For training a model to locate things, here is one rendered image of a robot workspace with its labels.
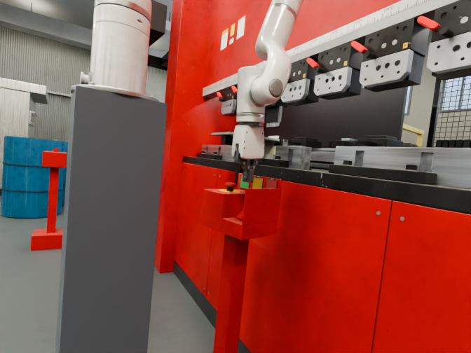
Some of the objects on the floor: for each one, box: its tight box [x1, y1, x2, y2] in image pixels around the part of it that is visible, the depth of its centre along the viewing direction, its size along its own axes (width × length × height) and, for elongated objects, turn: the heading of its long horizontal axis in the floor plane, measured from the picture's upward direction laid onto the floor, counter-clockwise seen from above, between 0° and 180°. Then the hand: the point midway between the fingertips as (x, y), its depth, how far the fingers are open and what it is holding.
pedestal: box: [31, 148, 67, 251], centre depth 234 cm, size 20×25×83 cm
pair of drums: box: [1, 136, 68, 219], centre depth 363 cm, size 75×123×91 cm
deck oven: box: [0, 78, 48, 195], centre depth 458 cm, size 133×106×171 cm
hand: (247, 175), depth 85 cm, fingers closed
